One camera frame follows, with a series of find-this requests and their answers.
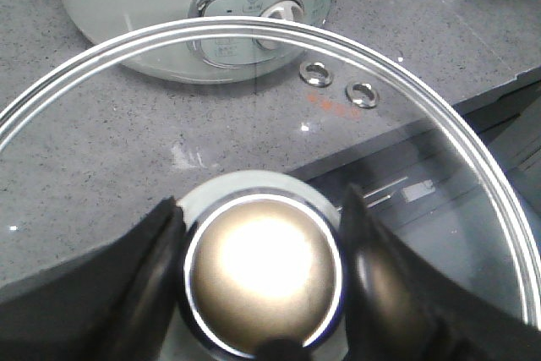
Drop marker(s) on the glass pot lid with knob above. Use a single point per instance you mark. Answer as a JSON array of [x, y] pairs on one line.
[[259, 168]]

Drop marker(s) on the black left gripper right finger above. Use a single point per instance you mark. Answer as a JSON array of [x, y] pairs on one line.
[[399, 307]]

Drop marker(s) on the pale green electric cooking pot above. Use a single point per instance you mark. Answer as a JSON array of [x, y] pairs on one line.
[[148, 6]]

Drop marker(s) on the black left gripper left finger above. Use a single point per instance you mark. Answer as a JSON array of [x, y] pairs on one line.
[[113, 303]]

